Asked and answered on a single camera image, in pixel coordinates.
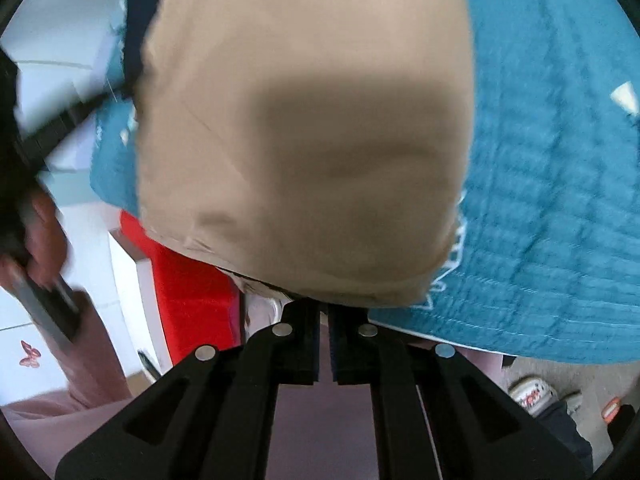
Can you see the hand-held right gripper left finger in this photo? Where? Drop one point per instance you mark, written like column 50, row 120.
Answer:
column 312, row 345

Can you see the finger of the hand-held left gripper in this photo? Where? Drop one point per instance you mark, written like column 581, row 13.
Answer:
column 75, row 115

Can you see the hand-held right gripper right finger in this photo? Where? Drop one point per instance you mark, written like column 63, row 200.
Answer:
column 336, row 350

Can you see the tan jacket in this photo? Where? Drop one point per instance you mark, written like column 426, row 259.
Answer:
column 300, row 135

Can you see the person's left forearm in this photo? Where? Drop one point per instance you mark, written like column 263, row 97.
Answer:
column 95, row 350

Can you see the person's left hand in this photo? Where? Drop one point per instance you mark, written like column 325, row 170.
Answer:
column 47, row 240

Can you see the mauve pants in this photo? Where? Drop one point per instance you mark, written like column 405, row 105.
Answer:
column 320, row 435

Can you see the dark navy cloth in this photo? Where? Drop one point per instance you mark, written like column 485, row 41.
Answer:
column 142, row 20

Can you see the red fabric item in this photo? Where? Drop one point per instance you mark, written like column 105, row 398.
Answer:
column 195, row 285

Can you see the white cabinet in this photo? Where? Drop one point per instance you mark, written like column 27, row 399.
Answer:
column 145, row 305

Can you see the dark grey cloth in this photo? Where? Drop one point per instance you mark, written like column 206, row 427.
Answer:
column 565, row 440

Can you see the orange object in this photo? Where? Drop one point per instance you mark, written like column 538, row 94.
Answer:
column 611, row 409

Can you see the butterfly wall sticker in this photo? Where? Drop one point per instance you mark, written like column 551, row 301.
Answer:
column 30, row 354

